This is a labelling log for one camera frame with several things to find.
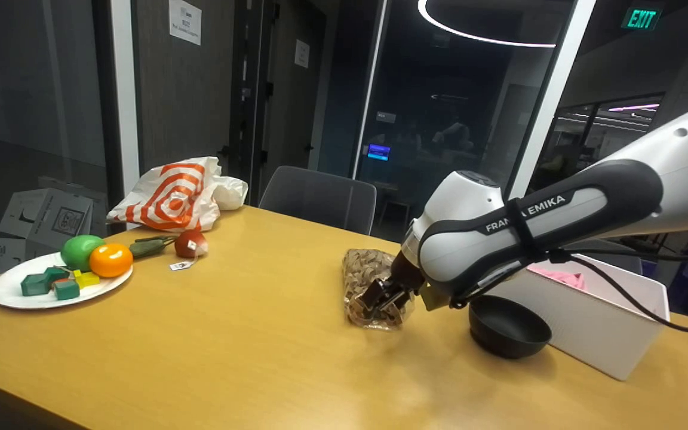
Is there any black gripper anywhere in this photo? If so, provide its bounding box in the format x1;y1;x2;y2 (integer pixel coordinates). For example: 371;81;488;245
358;251;428;319

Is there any clear rubber band bag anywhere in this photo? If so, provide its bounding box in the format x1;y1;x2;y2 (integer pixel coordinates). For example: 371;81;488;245
339;245;410;331

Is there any black bowl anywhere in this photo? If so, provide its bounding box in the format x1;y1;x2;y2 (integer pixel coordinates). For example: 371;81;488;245
465;293;555;360

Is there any white orange plastic bag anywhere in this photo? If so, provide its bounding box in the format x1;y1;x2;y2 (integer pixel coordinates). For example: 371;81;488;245
104;155;250;233

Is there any grey office chair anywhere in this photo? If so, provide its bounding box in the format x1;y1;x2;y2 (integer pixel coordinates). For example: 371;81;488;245
255;161;380;235

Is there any blue lit screen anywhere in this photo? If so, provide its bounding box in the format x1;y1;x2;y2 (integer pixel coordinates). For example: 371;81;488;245
364;141;391;161

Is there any red toy fruit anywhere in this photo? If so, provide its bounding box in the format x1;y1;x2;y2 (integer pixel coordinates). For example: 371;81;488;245
171;227;211;263

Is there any white plastic bin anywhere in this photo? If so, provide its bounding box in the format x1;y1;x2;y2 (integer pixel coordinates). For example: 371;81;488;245
508;251;671;382

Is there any thin white window mullion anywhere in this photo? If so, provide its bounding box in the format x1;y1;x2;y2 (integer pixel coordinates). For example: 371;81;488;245
352;0;391;182

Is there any green toy cucumber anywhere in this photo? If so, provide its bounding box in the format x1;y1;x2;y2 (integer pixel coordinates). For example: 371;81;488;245
127;233;177;263

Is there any small paper door sign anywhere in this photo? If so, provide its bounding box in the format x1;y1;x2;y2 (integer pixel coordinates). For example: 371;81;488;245
291;38;314;68

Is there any orange toy fruit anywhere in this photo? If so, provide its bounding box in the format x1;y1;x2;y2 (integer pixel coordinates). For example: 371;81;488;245
87;241;136;281

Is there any yellow toy block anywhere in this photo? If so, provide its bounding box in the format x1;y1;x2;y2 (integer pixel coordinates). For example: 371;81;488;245
69;268;102;292

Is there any green toy ball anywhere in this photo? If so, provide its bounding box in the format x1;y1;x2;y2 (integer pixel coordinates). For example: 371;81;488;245
58;233;104;272

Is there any white plate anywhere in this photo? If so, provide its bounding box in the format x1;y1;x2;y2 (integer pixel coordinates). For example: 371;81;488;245
0;251;136;312

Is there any green exit sign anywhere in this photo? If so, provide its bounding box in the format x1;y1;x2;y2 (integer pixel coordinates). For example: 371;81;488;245
619;4;663;34

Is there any white window frame post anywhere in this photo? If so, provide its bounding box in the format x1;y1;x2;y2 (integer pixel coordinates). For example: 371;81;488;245
508;0;599;200

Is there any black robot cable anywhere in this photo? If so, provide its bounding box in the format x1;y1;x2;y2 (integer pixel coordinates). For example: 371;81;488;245
446;197;688;337

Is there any white ring ceiling light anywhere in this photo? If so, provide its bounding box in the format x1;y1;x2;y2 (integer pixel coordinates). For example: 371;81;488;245
415;0;558;49

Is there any wide white wall pillar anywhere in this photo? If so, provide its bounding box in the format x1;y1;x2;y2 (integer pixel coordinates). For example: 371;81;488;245
107;0;140;196

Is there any white paper wall sign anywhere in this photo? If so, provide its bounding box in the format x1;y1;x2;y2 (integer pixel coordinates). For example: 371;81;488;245
167;0;206;47

